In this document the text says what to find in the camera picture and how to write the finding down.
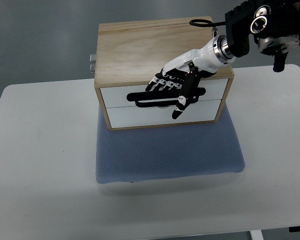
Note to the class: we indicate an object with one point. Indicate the white table leg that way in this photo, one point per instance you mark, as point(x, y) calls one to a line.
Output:
point(256, 235)

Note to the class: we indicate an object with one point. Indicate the metal clamp behind cabinet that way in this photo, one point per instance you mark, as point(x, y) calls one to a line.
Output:
point(92, 61)

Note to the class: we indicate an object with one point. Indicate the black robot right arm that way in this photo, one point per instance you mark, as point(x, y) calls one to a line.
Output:
point(274, 24)

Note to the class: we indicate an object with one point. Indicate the blue mesh cushion mat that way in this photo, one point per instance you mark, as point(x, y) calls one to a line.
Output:
point(144, 154)

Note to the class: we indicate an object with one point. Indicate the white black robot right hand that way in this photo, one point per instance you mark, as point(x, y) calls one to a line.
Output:
point(185, 71)

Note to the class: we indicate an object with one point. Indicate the white drawer black handle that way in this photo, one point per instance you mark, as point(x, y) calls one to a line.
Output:
point(116, 97)

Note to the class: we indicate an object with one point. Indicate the white lower drawer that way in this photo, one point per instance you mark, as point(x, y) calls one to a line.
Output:
point(133, 116)

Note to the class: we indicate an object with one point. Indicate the black table control panel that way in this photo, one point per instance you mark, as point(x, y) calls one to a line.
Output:
point(294, 229)

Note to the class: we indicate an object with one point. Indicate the wooden drawer cabinet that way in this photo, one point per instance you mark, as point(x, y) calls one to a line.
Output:
point(131, 53)

